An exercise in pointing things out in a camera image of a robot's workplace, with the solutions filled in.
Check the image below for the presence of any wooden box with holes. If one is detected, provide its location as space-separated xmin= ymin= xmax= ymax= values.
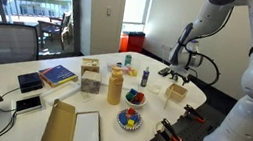
xmin=79 ymin=56 xmax=102 ymax=78

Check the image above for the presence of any small clear plastic container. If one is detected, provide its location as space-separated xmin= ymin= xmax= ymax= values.
xmin=146 ymin=82 xmax=163 ymax=96

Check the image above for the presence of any plate with blue markings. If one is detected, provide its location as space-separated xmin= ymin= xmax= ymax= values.
xmin=115 ymin=106 xmax=145 ymax=133

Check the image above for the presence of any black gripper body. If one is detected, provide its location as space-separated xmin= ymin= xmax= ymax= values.
xmin=168 ymin=71 xmax=192 ymax=82

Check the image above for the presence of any black phone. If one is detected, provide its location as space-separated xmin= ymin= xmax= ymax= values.
xmin=14 ymin=92 xmax=44 ymax=116

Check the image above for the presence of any white light switch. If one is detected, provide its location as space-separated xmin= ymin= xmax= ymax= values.
xmin=106 ymin=6 xmax=113 ymax=17

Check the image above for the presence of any white ring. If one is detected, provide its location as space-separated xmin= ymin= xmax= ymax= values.
xmin=151 ymin=118 xmax=167 ymax=138

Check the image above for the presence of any small printed card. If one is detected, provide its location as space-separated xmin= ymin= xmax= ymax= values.
xmin=79 ymin=90 xmax=95 ymax=104

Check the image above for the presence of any wooden patio chair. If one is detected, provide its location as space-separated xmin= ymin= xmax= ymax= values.
xmin=33 ymin=6 xmax=77 ymax=53

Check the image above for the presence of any blue book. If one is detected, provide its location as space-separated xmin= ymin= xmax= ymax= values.
xmin=36 ymin=61 xmax=80 ymax=91

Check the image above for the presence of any green toy block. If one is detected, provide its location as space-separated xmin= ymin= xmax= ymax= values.
xmin=125 ymin=91 xmax=135 ymax=102

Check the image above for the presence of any yellow bottle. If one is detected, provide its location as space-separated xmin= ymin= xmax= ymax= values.
xmin=105 ymin=65 xmax=126 ymax=107

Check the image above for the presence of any orange bin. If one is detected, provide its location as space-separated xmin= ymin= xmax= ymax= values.
xmin=118 ymin=32 xmax=130 ymax=54

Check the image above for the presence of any red bin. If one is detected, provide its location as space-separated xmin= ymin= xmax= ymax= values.
xmin=125 ymin=29 xmax=146 ymax=55

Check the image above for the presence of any yellow sponge block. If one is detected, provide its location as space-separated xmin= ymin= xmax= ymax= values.
xmin=128 ymin=67 xmax=139 ymax=78

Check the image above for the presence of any blue bottle white cap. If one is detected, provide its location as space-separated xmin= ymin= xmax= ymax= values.
xmin=139 ymin=66 xmax=151 ymax=89

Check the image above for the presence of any white phone pad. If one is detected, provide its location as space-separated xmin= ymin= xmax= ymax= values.
xmin=9 ymin=89 xmax=49 ymax=120

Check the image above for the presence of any black clamp orange handle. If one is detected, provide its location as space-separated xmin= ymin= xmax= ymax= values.
xmin=182 ymin=104 xmax=208 ymax=125
xmin=157 ymin=117 xmax=186 ymax=141

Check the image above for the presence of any long white flat box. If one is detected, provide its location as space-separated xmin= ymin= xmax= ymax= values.
xmin=40 ymin=77 xmax=82 ymax=110

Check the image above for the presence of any red toy block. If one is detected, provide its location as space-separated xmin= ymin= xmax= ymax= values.
xmin=127 ymin=107 xmax=137 ymax=116
xmin=134 ymin=91 xmax=146 ymax=105

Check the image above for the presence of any yellow toy block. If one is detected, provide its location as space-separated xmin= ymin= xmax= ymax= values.
xmin=126 ymin=118 xmax=136 ymax=128

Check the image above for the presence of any small wooden tray box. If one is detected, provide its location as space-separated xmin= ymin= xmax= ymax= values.
xmin=163 ymin=82 xmax=190 ymax=105

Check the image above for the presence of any black mounting plate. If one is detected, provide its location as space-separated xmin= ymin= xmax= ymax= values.
xmin=134 ymin=92 xmax=240 ymax=141

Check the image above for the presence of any small black box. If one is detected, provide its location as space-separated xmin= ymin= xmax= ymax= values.
xmin=15 ymin=69 xmax=46 ymax=97

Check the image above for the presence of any green can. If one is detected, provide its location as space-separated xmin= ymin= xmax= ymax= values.
xmin=123 ymin=53 xmax=133 ymax=67

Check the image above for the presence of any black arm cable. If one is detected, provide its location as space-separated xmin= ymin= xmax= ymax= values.
xmin=178 ymin=0 xmax=235 ymax=89

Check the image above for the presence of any white bowl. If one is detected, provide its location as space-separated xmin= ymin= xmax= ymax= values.
xmin=123 ymin=87 xmax=149 ymax=111

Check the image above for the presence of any blue toy block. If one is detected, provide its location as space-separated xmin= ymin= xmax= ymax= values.
xmin=130 ymin=114 xmax=141 ymax=124
xmin=118 ymin=112 xmax=130 ymax=126
xmin=129 ymin=87 xmax=139 ymax=96

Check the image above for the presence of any open brown cardboard box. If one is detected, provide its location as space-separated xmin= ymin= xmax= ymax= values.
xmin=39 ymin=97 xmax=109 ymax=141

